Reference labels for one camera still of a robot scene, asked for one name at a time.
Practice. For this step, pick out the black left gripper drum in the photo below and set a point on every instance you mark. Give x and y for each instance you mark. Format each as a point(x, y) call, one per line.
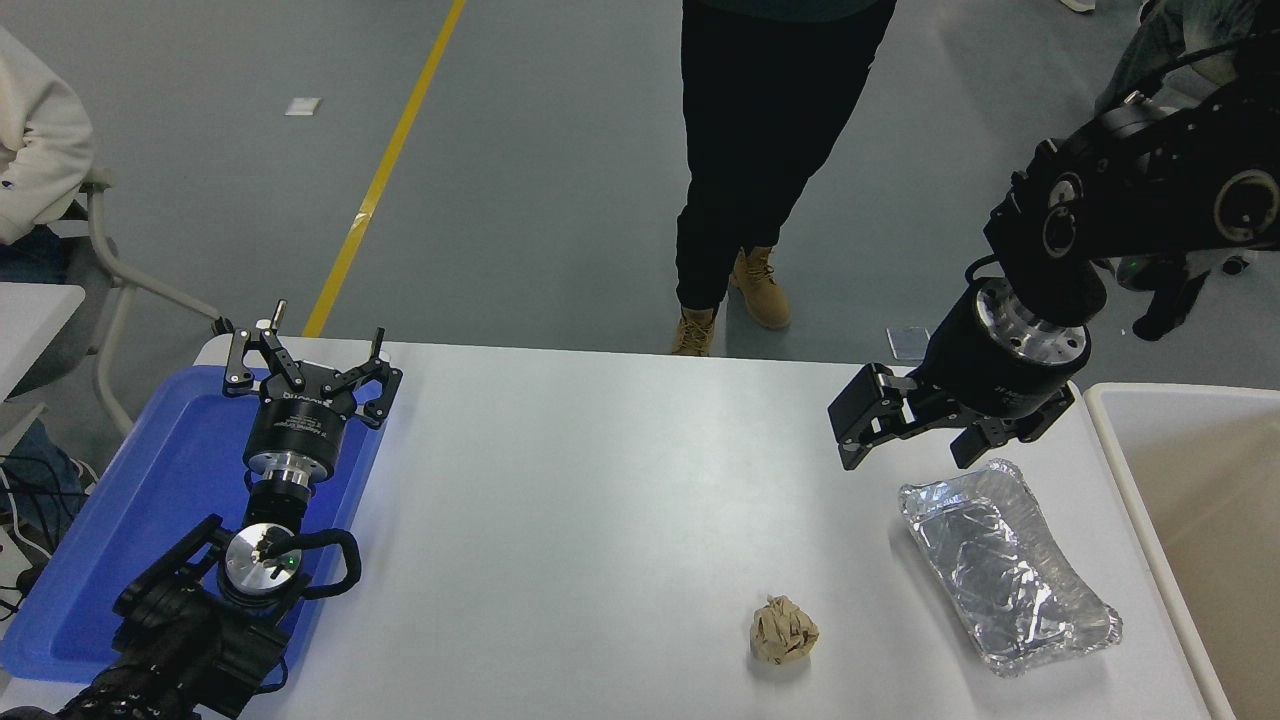
point(300, 430)

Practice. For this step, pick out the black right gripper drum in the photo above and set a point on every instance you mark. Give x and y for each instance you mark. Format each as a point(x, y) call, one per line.
point(965, 370)

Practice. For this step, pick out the silver foil tray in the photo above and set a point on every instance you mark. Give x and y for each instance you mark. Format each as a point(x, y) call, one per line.
point(1010, 570)

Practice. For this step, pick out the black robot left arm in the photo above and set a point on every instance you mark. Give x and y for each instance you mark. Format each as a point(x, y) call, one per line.
point(180, 640)

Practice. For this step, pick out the clear floor plate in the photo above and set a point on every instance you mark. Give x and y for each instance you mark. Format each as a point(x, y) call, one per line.
point(905, 343)

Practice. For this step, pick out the blue plastic tray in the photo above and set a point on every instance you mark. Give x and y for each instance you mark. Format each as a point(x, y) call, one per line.
point(150, 500)

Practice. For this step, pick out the crumpled tan paper ball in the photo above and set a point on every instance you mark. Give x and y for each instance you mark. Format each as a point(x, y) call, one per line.
point(783, 630)

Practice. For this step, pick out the large pale bin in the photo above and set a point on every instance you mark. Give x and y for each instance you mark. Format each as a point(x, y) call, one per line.
point(1210, 520)

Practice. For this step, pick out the small white side table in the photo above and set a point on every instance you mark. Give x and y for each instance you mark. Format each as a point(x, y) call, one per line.
point(30, 320)

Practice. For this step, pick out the white paper scrap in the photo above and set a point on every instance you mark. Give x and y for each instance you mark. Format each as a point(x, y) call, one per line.
point(303, 106)

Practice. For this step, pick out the seated person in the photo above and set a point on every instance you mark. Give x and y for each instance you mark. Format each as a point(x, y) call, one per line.
point(35, 150)
point(1150, 40)

